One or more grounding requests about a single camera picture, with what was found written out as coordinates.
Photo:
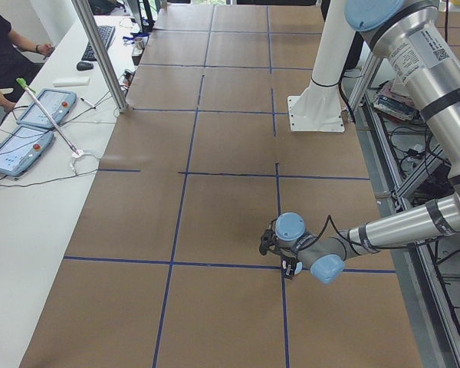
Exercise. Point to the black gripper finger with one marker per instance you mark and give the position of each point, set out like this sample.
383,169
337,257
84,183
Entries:
288,267

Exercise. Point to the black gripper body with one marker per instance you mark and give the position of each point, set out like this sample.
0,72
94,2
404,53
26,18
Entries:
287,264

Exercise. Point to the blue service bell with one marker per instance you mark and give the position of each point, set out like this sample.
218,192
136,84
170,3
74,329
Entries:
298,268

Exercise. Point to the stack of books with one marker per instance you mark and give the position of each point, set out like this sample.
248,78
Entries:
393,104

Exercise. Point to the black marker pen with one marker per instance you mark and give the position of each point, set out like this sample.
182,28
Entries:
90,105

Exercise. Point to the small metal cup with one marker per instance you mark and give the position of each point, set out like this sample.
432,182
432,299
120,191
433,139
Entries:
138,46

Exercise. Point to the far teach pendant tablet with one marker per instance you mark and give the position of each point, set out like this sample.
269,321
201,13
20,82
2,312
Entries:
57,103

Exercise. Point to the teach pendant tablet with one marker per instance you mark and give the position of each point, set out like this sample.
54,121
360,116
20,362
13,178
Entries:
57,103
22,148

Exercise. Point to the white foam block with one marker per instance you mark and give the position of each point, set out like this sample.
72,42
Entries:
71,81

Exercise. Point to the black computer mouse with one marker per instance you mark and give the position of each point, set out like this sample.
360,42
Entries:
84,66

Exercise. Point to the near teach pendant tablet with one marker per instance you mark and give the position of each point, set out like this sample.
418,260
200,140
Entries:
22,148

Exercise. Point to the seated person in black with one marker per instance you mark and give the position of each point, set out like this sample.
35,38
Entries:
14,65

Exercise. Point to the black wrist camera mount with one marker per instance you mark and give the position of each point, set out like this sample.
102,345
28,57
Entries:
267,243

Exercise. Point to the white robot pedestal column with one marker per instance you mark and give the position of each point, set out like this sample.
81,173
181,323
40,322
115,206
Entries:
318,107

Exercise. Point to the aluminium frame post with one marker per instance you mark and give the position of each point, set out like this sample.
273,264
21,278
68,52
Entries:
87,20

